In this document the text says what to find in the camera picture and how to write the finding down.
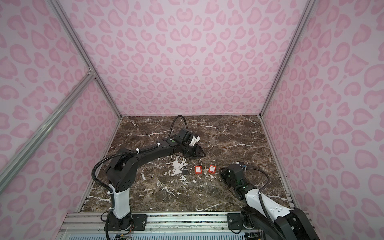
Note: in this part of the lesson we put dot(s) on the right corner aluminium post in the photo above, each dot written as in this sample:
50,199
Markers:
308,11

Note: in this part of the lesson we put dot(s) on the diagonal aluminium frame bar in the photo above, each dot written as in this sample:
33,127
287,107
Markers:
19,160

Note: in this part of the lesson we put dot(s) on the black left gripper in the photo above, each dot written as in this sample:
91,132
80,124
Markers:
197,152

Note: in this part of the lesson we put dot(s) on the left corner aluminium post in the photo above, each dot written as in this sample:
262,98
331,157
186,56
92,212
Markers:
64,20

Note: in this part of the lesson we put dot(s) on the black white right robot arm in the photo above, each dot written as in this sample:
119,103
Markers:
261,212

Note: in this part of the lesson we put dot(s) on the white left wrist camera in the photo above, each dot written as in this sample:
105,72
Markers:
194,141

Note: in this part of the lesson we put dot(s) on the corner aluminium post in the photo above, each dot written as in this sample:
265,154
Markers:
64,20
308,11

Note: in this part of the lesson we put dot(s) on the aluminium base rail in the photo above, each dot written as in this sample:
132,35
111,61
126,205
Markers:
156,226

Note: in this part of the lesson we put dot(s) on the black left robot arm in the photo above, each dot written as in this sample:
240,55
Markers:
121,171

